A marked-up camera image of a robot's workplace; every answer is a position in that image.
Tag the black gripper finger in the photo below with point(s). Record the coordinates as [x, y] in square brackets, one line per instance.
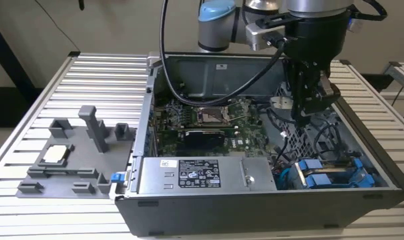
[300, 95]
[321, 100]

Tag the hard disk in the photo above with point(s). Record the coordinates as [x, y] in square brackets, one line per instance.
[319, 180]
[309, 165]

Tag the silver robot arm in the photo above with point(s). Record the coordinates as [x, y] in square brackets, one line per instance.
[214, 32]

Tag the gray perforated drive cage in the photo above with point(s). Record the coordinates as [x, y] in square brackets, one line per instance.
[289, 136]

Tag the green motherboard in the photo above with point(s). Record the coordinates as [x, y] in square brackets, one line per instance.
[252, 140]

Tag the metal slat side table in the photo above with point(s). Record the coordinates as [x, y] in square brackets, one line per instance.
[402, 72]

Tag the CPU socket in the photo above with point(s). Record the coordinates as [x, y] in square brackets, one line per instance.
[212, 118]

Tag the black graphics card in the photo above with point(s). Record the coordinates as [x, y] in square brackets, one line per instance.
[201, 142]

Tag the black open PC case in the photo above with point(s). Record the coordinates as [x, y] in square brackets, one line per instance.
[221, 215]

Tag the silver power supply unit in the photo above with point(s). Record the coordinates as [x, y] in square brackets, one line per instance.
[154, 175]

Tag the blue case latch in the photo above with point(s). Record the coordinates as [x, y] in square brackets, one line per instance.
[118, 177]

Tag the gray parts rack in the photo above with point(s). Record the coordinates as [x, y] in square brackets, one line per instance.
[88, 160]

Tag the small black hanging object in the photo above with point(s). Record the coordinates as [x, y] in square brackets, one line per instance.
[82, 5]

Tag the silver CPU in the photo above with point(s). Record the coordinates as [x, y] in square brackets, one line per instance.
[56, 153]

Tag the black stand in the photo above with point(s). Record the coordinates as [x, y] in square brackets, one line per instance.
[8, 57]

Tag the silver metal bracket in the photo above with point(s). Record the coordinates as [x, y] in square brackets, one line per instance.
[280, 102]

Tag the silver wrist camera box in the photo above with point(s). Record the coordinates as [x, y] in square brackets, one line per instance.
[257, 31]

